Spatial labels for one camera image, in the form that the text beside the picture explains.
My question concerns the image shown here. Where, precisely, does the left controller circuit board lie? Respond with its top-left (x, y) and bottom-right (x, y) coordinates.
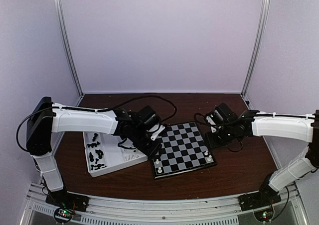
top-left (53, 208), bottom-right (74, 224)

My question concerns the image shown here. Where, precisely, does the right aluminium frame post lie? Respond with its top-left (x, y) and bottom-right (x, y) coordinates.
top-left (241, 0), bottom-right (271, 98)

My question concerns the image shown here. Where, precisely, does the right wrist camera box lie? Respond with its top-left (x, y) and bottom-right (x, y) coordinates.
top-left (209, 103), bottom-right (238, 124)

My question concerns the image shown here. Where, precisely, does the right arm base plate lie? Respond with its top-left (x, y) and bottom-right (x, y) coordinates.
top-left (238, 192), bottom-right (282, 211)

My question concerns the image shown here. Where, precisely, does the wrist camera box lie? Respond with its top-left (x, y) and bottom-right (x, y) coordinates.
top-left (137, 106), bottom-right (160, 130)
top-left (209, 103), bottom-right (238, 124)

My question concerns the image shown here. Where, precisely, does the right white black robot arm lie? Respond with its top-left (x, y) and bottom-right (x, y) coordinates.
top-left (203, 104), bottom-right (319, 206)

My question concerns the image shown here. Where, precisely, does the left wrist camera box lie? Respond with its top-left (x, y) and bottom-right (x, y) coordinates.
top-left (137, 106), bottom-right (160, 130)

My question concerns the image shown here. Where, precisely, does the right black cable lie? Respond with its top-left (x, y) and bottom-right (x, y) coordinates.
top-left (193, 112), bottom-right (215, 128)

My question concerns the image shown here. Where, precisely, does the front aluminium rail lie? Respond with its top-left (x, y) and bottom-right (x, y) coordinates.
top-left (18, 183), bottom-right (310, 225)

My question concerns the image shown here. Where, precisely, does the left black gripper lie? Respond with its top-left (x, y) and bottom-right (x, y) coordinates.
top-left (130, 127), bottom-right (162, 159)

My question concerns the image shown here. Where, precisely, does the left aluminium frame post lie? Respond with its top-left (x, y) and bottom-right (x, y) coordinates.
top-left (54, 0), bottom-right (84, 97)

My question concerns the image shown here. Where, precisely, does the white compartment tray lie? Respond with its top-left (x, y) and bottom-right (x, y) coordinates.
top-left (83, 132), bottom-right (147, 177)

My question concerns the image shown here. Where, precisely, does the aluminium frame post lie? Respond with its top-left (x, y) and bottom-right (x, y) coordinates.
top-left (241, 0), bottom-right (271, 98)
top-left (54, 0), bottom-right (84, 97)

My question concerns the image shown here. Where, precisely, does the black chess pieces pile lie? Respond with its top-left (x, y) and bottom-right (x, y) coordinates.
top-left (84, 132), bottom-right (107, 172)

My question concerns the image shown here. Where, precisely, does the black cable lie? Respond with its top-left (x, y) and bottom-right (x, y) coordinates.
top-left (109, 95), bottom-right (177, 122)
top-left (193, 112), bottom-right (215, 128)

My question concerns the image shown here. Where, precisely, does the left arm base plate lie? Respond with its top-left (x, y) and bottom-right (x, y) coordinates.
top-left (45, 193), bottom-right (89, 212)

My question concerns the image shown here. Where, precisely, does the black white chess board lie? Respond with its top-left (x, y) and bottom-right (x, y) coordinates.
top-left (151, 121), bottom-right (217, 180)

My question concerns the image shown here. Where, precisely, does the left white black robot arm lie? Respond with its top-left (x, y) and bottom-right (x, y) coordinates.
top-left (22, 97), bottom-right (165, 207)

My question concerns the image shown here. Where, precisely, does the controller circuit board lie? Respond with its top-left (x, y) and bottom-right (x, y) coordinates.
top-left (254, 209), bottom-right (274, 223)
top-left (53, 208), bottom-right (74, 224)

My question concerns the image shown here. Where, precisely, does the left black cable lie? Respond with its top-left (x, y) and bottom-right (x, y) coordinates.
top-left (109, 95), bottom-right (177, 122)

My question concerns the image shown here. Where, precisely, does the white chess pieces pile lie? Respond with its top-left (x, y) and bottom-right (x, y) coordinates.
top-left (123, 150), bottom-right (148, 161)

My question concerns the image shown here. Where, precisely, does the right controller circuit board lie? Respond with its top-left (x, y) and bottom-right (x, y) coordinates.
top-left (254, 209), bottom-right (274, 223)

